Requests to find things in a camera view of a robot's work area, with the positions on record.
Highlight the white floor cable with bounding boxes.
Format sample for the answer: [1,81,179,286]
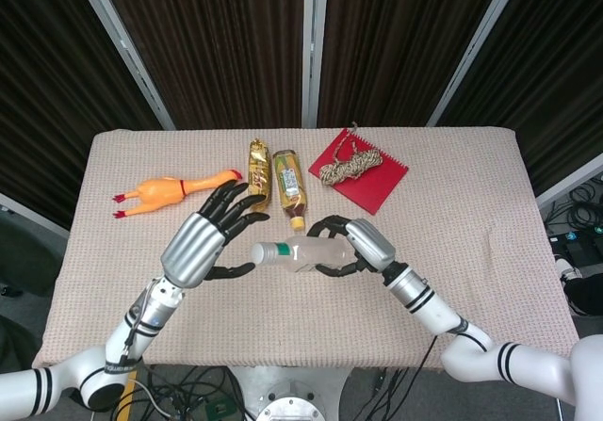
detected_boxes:
[125,378,176,421]

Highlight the orange rubber chicken toy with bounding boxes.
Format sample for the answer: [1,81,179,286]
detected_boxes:
[111,168,244,220]

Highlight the transparent plastic bottle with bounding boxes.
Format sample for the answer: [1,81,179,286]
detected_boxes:
[249,234,356,274]

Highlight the aluminium partition post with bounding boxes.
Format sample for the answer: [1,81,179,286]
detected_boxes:
[301,0,330,130]
[425,0,529,128]
[70,0,177,131]

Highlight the gold snack packet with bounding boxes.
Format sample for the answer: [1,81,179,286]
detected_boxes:
[247,138,275,214]

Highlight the beige rope bundle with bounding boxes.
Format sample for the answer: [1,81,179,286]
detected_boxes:
[318,120,383,188]

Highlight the dark brown partition panel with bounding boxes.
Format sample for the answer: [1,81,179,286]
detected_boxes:
[317,0,511,129]
[437,0,603,197]
[0,0,165,230]
[95,0,306,131]

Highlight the white bottle cap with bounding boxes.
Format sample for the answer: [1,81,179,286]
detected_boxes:
[249,241,277,267]

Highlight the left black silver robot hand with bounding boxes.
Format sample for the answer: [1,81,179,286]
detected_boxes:
[160,179,271,291]

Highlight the red spiral notebook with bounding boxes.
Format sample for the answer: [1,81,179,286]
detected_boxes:
[307,127,410,217]

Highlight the black floor cable bundle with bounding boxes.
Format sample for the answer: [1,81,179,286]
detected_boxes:
[139,366,247,421]
[541,175,603,235]
[370,367,412,404]

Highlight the brown tea bottle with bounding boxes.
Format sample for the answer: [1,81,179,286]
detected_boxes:
[271,149,309,233]

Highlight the green circuit board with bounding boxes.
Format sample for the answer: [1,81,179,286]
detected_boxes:
[204,398,237,421]

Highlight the black device with teal light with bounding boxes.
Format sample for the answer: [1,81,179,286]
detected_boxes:
[547,229,603,265]

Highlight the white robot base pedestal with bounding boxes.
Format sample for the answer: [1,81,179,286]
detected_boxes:
[229,366,360,421]

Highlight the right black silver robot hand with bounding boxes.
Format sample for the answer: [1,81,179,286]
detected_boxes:
[305,213,397,279]

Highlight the beige cloth-covered table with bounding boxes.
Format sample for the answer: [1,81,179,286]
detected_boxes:
[31,126,581,375]

